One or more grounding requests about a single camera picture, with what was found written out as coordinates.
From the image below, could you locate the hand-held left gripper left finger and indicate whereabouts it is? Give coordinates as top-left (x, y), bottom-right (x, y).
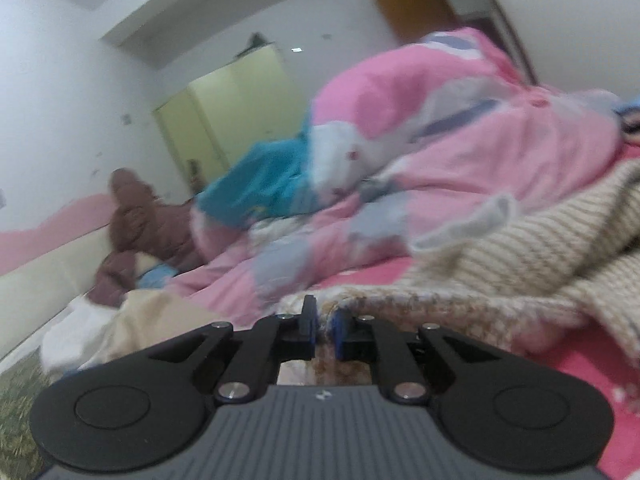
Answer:
top-left (150, 295), bottom-right (319, 407)

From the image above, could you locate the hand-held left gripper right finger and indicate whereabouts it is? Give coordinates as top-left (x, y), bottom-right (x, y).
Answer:
top-left (331, 307), bottom-right (501, 406)

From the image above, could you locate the beige white checked knit sweater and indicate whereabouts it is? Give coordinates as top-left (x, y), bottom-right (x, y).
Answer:
top-left (277, 160), bottom-right (640, 376)

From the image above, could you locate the cream cloth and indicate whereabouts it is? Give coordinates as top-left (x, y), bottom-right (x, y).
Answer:
top-left (40, 287), bottom-right (281, 376)

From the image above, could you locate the light blue cloth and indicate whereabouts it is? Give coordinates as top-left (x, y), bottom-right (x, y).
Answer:
top-left (137, 262), bottom-right (178, 288)

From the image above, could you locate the brown padded jacket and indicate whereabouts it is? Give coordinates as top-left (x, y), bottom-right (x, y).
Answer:
top-left (95, 167), bottom-right (211, 308)

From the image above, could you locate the pink floral bed sheet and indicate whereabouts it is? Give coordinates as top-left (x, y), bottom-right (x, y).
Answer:
top-left (320, 255), bottom-right (640, 480)

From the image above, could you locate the pale green wardrobe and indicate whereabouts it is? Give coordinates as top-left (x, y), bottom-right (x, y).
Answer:
top-left (152, 42), bottom-right (311, 196)

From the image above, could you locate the pink floral duvet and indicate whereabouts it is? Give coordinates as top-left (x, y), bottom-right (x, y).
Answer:
top-left (165, 25), bottom-right (623, 331)

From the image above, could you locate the cream and pink headboard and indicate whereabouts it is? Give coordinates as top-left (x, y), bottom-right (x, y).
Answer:
top-left (0, 192), bottom-right (121, 361)

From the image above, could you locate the wooden door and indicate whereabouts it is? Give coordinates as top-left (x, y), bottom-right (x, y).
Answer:
top-left (365, 0), bottom-right (466, 46)

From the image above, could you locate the dark wooden door frame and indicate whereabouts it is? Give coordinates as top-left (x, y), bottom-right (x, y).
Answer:
top-left (470, 0), bottom-right (541, 86)

